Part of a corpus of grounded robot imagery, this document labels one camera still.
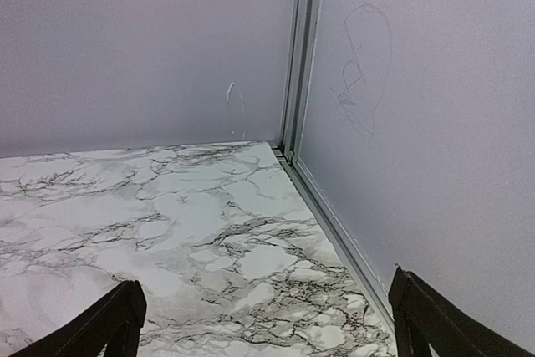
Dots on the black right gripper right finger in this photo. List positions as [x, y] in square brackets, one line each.
[427, 322]

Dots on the aluminium right corner post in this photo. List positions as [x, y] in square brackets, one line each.
[305, 20]

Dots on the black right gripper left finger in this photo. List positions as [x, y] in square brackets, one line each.
[110, 327]

